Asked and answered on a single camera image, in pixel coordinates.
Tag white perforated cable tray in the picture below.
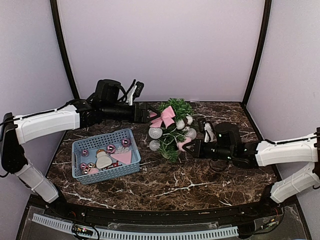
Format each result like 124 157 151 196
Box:
31 213 239 240

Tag white cotton boll ornament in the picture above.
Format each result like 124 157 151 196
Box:
175 115 194 131

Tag pink fluffy pompom ornament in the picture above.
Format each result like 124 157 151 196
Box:
177 138 194 152

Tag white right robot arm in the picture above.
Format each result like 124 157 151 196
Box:
182 119 320 217

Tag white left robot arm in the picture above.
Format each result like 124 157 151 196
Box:
0 79 161 218

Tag pink fabric triangle piece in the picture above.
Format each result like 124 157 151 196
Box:
110 150 132 165

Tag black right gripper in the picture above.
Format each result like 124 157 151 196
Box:
183 138 235 161

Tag light blue plastic basket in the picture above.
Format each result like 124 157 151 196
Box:
71 128 141 185

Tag pink fabric bow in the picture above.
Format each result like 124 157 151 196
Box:
150 105 176 129

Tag white ball string lights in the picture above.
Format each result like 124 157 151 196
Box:
148 121 197 152

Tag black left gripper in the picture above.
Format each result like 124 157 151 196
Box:
102 102 161 124

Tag small green christmas tree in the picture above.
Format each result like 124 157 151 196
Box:
148 98 197 163

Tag white snowman ornament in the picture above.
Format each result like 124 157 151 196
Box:
95 149 113 170

